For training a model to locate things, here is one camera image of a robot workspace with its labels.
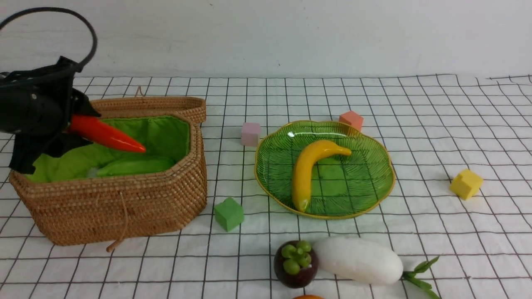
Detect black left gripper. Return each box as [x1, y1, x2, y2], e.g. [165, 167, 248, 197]
[0, 56, 101, 174]

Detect orange toy carrot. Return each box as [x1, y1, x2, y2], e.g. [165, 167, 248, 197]
[68, 114, 146, 153]

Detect yellow toy banana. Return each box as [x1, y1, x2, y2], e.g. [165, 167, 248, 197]
[291, 140, 352, 213]

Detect purple toy mangosteen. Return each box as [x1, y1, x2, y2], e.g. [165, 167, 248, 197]
[273, 240, 320, 288]

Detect orange yellow toy mango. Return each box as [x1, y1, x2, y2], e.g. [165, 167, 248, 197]
[292, 294, 324, 299]

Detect white toy radish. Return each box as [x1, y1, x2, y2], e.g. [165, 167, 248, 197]
[311, 236, 439, 299]

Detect green toy cucumber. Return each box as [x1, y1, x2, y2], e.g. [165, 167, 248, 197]
[95, 156, 175, 177]

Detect woven rattan basket green lining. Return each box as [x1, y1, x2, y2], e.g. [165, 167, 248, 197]
[9, 114, 208, 252]

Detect woven rattan basket lid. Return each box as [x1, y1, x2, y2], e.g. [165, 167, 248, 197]
[89, 87, 207, 124]

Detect green foam cube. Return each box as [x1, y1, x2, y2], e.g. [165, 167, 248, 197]
[214, 197, 244, 232]

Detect pink foam cube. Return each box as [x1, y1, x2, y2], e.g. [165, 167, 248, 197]
[241, 122, 261, 147]

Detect green glass leaf plate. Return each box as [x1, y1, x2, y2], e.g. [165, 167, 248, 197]
[254, 120, 396, 220]

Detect orange foam cube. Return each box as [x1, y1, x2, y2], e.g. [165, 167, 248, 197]
[339, 110, 364, 132]

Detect white checkered tablecloth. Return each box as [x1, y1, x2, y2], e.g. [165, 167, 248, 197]
[0, 74, 532, 299]

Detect yellow foam cube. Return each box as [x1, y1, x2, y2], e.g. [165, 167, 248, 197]
[450, 169, 484, 200]

